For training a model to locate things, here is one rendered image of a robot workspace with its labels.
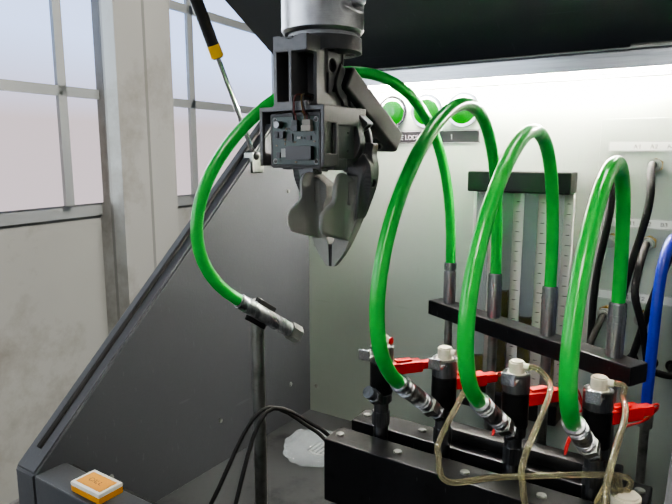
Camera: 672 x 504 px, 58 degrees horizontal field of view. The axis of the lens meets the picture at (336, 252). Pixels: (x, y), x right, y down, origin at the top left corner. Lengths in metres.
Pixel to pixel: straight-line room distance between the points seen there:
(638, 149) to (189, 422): 0.73
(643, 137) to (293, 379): 0.69
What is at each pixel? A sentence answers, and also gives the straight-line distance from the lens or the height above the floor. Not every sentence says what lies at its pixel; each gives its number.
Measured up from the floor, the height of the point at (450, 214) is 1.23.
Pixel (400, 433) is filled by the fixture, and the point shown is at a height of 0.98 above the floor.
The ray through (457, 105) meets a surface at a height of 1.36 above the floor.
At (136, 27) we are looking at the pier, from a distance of 2.60.
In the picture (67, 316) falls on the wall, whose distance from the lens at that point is 2.53.
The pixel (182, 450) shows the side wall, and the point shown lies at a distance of 0.96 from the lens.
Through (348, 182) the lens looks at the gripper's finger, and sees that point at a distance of 0.57.
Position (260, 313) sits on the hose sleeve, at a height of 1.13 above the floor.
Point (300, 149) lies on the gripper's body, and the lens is 0.53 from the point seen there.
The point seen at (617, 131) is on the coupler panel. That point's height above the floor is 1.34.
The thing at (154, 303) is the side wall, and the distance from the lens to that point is 0.85.
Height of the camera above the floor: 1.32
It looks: 9 degrees down
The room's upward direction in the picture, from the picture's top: straight up
